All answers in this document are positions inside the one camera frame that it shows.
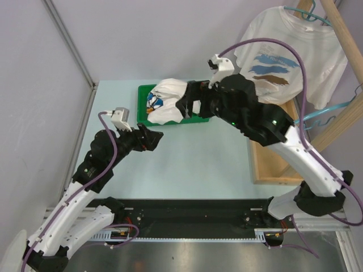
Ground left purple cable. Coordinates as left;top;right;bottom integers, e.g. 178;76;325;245
21;112;140;270

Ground white slotted cable duct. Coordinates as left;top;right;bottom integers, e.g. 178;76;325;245
90;228;284;243

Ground green plastic tray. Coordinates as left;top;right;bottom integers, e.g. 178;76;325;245
137;84;209;127

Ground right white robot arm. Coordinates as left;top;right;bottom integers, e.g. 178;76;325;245
176;74;353;227

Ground white brush-stroke print t-shirt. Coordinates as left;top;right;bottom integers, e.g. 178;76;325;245
234;6;348;109

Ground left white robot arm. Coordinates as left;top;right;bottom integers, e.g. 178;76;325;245
21;124;163;271

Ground light blue hanger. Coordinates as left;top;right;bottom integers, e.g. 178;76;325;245
303;84;362;131

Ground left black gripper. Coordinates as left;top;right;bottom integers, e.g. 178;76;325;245
107;122;163;168

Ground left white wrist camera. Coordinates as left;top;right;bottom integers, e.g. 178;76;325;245
105;107;132;132

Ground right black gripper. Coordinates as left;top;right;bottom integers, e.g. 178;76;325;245
175;80;243;130

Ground wooden clothes rack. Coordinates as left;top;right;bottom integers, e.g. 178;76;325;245
250;1;362;185

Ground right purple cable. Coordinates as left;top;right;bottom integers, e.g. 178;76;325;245
217;38;363;258

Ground white flower print t-shirt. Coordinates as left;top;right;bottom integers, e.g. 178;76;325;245
146;78;187;125

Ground purple cable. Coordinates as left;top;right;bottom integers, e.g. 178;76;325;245
21;112;140;270
217;38;363;258

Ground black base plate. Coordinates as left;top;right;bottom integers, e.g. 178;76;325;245
114;199;286;240

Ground teal hanger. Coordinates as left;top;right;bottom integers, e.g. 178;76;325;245
284;0;332;27

